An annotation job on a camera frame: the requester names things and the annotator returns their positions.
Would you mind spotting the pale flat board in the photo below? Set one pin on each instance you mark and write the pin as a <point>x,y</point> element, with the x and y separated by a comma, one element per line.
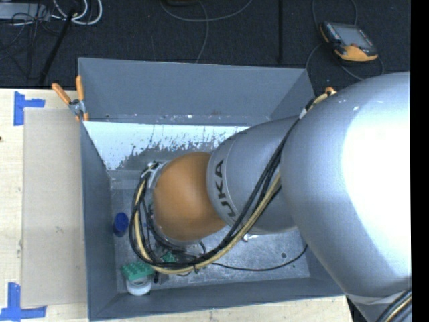
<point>50,196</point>

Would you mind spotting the grey metal bin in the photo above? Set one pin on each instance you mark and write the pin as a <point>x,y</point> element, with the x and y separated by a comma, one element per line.
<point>187,89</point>

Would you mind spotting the green toy brick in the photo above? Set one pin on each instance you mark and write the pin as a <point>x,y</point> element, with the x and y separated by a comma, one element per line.
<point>135,270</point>

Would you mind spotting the blue cylinder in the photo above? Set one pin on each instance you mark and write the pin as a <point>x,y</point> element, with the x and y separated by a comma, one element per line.
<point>120,224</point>

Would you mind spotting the white tape roll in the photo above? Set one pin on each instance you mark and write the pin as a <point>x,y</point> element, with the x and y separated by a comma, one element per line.
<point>138,287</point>

